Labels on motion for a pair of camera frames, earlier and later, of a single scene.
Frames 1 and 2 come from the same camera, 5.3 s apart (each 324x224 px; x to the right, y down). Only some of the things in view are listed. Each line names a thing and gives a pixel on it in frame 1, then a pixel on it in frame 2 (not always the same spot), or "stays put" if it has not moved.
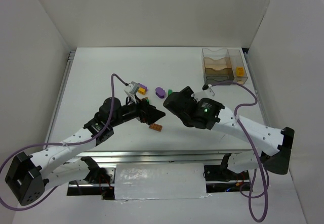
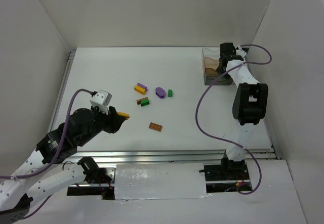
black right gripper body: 177,102 -> 226,57
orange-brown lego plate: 156,127 stays put
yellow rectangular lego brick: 142,90 stays put
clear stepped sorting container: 216,65 stays put
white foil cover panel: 145,181 stays put
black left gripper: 143,111 -> 111,121
